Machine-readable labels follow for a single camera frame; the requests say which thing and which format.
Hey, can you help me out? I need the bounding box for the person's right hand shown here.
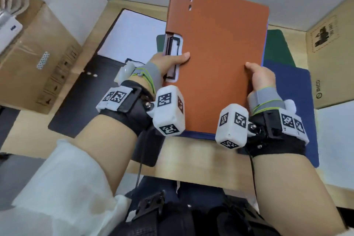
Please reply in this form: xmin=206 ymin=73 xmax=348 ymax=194
xmin=244 ymin=61 xmax=285 ymax=116

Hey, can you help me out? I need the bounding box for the person's left hand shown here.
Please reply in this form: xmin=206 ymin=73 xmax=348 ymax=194
xmin=132 ymin=52 xmax=191 ymax=94

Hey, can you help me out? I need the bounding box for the navy blue folder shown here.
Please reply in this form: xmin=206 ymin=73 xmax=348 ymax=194
xmin=261 ymin=59 xmax=320 ymax=169

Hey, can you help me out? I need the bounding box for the green folder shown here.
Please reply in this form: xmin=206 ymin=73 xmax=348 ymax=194
xmin=156 ymin=29 xmax=297 ymax=68

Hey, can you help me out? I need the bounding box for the orange brown folder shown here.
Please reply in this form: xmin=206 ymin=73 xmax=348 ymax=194
xmin=163 ymin=0 xmax=270 ymax=135

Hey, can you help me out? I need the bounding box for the light blue folder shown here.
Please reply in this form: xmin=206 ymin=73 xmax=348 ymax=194
xmin=177 ymin=20 xmax=270 ymax=142

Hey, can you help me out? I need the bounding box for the black folder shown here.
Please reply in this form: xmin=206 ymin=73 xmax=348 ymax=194
xmin=47 ymin=8 xmax=166 ymax=168

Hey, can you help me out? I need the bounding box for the person's left forearm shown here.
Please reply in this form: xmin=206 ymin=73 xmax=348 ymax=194
xmin=73 ymin=114 xmax=139 ymax=196

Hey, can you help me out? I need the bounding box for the person's right forearm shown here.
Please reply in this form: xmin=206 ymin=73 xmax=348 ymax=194
xmin=250 ymin=153 xmax=346 ymax=236

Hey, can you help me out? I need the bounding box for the white wristband ball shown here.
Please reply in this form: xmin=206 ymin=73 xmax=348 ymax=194
xmin=283 ymin=99 xmax=297 ymax=113
xmin=115 ymin=61 xmax=136 ymax=84

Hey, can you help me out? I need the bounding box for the white paper sheet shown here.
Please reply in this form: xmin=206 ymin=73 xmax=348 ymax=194
xmin=97 ymin=9 xmax=167 ymax=65

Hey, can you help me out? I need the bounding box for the small-logo cardboard box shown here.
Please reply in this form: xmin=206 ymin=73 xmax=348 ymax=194
xmin=305 ymin=0 xmax=354 ymax=110

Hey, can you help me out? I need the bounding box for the tall white box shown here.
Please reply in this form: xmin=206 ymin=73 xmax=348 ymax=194
xmin=16 ymin=0 xmax=108 ymax=47

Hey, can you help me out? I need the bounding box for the cardboard box with pictograms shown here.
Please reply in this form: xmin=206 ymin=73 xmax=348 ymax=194
xmin=0 ymin=0 xmax=83 ymax=115

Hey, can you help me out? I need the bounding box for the white electronic device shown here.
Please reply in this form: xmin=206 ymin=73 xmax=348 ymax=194
xmin=0 ymin=13 xmax=24 ymax=54

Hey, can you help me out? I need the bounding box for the black waist harness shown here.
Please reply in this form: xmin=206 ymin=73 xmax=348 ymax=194
xmin=110 ymin=190 xmax=281 ymax=236

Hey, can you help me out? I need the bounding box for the white sleeve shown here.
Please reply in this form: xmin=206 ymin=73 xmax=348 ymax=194
xmin=0 ymin=139 xmax=132 ymax=236

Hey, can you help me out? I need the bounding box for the black wrist strap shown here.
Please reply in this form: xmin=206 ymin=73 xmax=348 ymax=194
xmin=95 ymin=80 xmax=155 ymax=137
xmin=237 ymin=107 xmax=310 ymax=157

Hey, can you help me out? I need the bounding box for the black cable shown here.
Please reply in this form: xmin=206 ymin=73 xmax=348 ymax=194
xmin=247 ymin=153 xmax=258 ymax=198
xmin=135 ymin=131 xmax=146 ymax=189

